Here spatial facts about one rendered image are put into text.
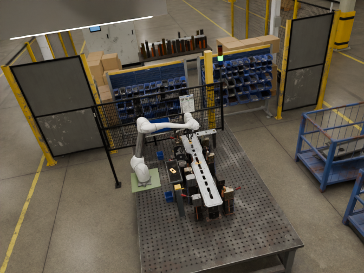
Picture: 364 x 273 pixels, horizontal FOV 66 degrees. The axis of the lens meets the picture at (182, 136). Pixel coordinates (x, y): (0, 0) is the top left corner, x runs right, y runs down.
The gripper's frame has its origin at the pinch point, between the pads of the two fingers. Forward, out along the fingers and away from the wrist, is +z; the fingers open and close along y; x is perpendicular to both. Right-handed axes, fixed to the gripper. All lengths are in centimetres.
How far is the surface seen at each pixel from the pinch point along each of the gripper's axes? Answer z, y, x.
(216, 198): 4, 5, -109
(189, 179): -6, -19, -83
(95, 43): 13, -173, 637
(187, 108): -18, 9, 55
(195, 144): 4.6, 6.0, -7.5
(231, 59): -30, 125, 189
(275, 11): -67, 292, 354
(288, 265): 74, 67, -161
